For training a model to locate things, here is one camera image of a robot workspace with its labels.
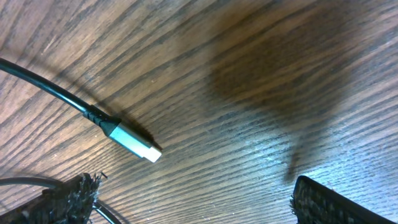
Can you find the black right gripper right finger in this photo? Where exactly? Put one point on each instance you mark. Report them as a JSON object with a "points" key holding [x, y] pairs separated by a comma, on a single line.
{"points": [[314, 203]]}

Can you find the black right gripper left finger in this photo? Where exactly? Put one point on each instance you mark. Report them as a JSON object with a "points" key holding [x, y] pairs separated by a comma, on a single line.
{"points": [[69, 202]]}

